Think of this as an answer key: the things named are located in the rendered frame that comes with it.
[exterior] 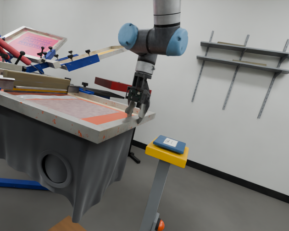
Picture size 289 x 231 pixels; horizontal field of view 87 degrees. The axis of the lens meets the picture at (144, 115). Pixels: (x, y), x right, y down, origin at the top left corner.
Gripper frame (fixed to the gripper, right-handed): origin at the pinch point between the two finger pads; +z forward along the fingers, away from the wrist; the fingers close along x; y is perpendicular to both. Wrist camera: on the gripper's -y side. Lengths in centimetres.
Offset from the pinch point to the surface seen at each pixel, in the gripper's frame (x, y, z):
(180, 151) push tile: 23.1, 16.8, 1.2
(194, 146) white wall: 41, -200, 62
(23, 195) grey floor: -90, -19, 98
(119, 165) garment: -8.5, -16.0, 33.8
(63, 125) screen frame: -10.4, 29.1, 1.5
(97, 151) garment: -6.9, 14.2, 13.6
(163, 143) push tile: 17.1, 15.6, 1.1
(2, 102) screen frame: -38.5, 29.0, 1.9
